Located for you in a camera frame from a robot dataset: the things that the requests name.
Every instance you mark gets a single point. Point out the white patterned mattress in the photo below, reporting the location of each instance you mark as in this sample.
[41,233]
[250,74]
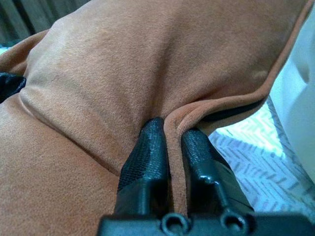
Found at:
[258,172]

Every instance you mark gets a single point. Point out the dark brown curtain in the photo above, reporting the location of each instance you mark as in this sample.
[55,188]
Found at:
[19,14]

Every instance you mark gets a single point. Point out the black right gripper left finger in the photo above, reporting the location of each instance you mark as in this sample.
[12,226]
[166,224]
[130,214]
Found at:
[145,167]

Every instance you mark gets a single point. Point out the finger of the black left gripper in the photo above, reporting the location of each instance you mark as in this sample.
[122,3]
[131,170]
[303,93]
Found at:
[11,86]

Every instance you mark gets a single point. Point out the orange suede pillow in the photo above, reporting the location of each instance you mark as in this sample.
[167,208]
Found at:
[98,73]

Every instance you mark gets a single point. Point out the cream padded headboard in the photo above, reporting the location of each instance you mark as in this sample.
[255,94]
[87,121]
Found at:
[300,98]

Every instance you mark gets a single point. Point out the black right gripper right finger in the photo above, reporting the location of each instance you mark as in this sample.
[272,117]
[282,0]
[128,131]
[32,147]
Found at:
[201,167]

